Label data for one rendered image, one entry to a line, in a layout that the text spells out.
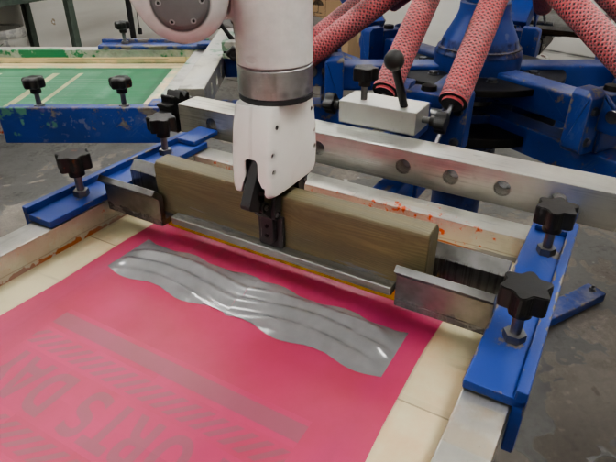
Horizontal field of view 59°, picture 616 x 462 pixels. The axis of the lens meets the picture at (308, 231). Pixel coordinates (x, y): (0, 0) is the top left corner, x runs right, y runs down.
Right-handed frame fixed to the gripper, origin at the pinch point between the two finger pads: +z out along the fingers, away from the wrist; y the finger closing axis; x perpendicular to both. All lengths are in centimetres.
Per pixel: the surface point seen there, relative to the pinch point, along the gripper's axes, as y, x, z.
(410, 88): -50, -4, -2
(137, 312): 15.3, -8.9, 5.9
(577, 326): -136, 38, 102
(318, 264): 2.7, 6.5, 2.1
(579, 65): -94, 21, 0
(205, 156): -15.3, -23.9, 2.4
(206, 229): 2.8, -9.0, 2.1
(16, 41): -188, -334, 47
